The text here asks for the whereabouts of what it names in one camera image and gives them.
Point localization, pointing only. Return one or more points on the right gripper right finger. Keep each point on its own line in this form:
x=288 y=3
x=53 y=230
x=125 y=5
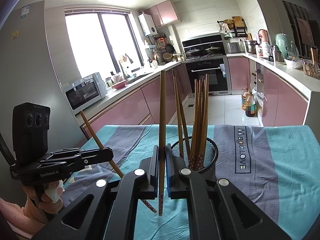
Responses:
x=217 y=209

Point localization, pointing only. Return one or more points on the wall spice rack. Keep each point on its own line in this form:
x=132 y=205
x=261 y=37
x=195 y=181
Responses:
x=233 y=28

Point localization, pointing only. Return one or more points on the black mesh utensil holder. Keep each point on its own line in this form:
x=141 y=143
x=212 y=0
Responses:
x=210 y=158

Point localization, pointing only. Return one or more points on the left hand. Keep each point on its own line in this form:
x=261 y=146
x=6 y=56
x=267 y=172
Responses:
x=51 y=200

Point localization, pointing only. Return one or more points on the black camera box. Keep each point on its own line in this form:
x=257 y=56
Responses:
x=30 y=125

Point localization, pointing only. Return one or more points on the yellow oil bottle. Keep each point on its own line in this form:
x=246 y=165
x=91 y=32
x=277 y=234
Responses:
x=244 y=96

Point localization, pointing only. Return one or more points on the black range hood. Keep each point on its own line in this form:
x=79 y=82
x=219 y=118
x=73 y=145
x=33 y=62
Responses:
x=204 y=45

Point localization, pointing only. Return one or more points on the red bowl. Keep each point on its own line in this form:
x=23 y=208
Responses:
x=119 y=85

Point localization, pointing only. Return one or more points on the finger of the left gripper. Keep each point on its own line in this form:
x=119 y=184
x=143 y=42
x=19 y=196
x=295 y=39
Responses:
x=65 y=153
x=75 y=159

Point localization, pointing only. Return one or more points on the teal grey tablecloth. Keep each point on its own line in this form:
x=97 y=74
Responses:
x=277 y=168

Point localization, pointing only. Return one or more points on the grey refrigerator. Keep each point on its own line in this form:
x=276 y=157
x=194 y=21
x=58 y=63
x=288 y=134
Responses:
x=27 y=75

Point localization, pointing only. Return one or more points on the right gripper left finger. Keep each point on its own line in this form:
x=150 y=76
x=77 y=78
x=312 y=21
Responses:
x=106 y=210

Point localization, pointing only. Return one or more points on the steel stock pot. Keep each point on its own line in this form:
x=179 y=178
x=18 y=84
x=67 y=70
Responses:
x=250 y=46

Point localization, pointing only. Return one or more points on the pink sleeve forearm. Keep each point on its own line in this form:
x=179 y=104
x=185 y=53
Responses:
x=26 y=220

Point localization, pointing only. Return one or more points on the silver microwave oven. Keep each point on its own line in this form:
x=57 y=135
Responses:
x=85 y=92

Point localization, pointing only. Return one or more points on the white water heater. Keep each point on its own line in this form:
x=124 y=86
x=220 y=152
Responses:
x=147 y=24

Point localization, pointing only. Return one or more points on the pink upper cabinet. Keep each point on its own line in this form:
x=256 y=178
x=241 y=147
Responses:
x=163 y=13

